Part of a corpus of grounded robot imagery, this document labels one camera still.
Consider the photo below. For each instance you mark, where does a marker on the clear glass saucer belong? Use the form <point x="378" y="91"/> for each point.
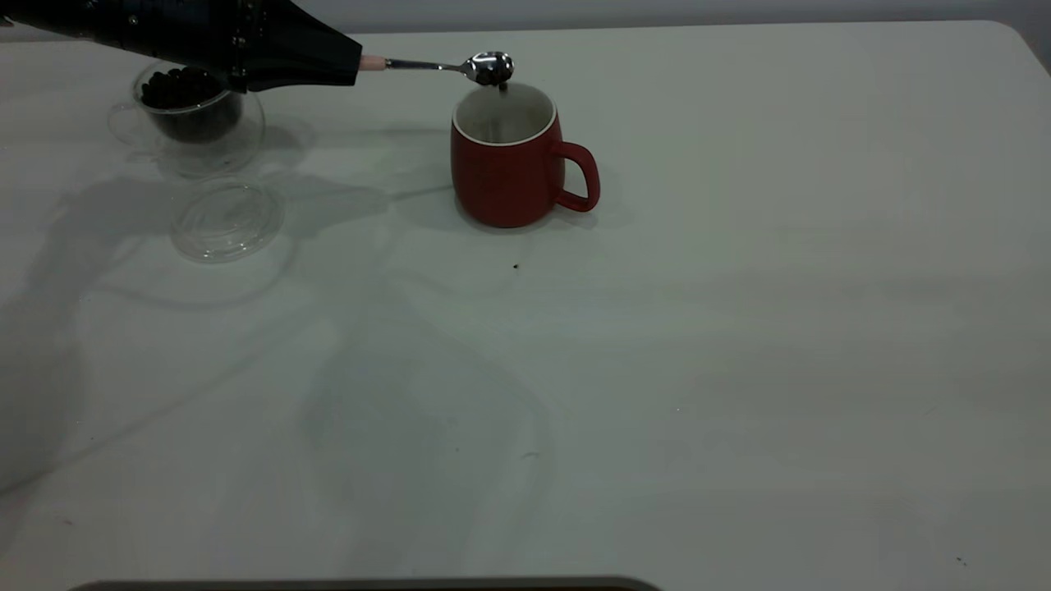
<point x="226" y="226"/>

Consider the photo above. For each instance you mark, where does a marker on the clear double-wall glass cup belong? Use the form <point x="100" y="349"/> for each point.
<point x="205" y="156"/>

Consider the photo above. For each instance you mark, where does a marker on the red ceramic mug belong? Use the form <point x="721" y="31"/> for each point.
<point x="501" y="180"/>

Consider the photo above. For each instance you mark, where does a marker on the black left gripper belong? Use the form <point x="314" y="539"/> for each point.
<point x="181" y="33"/>

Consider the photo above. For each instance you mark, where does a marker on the dark coffee beans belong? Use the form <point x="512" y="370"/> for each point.
<point x="193" y="103"/>

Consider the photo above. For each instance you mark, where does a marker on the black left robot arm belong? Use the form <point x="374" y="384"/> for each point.
<point x="49" y="15"/>

